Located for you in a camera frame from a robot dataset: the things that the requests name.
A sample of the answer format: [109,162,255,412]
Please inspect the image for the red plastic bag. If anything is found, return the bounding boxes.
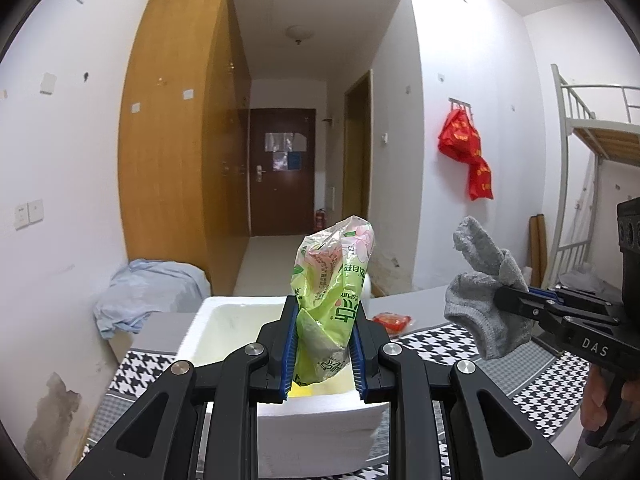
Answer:
[467,156,494,201]
[438,108,482,163]

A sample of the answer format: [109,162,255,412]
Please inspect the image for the dark brown door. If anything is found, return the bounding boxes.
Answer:
[250,108,316,237]

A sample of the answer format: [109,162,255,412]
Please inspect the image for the person's right hand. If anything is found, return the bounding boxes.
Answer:
[580,360,610,435]

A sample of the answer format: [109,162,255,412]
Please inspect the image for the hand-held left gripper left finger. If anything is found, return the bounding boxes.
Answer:
[65,295,301,480]

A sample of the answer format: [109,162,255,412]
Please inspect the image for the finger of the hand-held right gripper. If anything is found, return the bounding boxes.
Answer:
[494,286,622,347]
[527,284,626,320]

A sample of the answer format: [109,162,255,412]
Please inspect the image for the houndstooth table mat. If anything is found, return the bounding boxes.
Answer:
[87,320,592,480]

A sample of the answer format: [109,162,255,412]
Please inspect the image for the light wooden side door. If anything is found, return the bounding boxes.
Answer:
[344,70,373,302]

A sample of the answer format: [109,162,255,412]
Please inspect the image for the light blue cloth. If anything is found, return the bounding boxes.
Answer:
[94,259,211,341]

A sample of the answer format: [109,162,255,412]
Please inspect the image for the white wall socket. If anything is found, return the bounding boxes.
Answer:
[14,199,44,230]

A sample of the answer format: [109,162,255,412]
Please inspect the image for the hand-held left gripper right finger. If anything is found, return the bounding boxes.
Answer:
[350,310,576,480]

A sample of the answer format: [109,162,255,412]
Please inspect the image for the green tissue pack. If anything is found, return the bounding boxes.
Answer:
[291,215,376,387]

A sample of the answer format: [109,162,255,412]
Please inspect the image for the metal bunk bed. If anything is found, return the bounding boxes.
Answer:
[550,64,640,301]

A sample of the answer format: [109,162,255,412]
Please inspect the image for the wooden sticks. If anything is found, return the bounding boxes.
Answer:
[530,215,549,286]

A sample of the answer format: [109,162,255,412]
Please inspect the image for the white paper notice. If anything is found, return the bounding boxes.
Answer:
[264,131,307,171]

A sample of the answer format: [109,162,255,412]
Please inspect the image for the red snack packet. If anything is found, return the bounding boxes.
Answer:
[372,311,413,336]

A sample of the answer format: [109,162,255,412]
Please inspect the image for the grey sock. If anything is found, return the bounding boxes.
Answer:
[444,216,535,361]

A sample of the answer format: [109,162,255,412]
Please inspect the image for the wooden wardrobe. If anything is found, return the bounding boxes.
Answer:
[118,0,252,296]

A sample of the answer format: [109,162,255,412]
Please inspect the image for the white foam box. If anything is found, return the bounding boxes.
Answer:
[172,296,391,477]

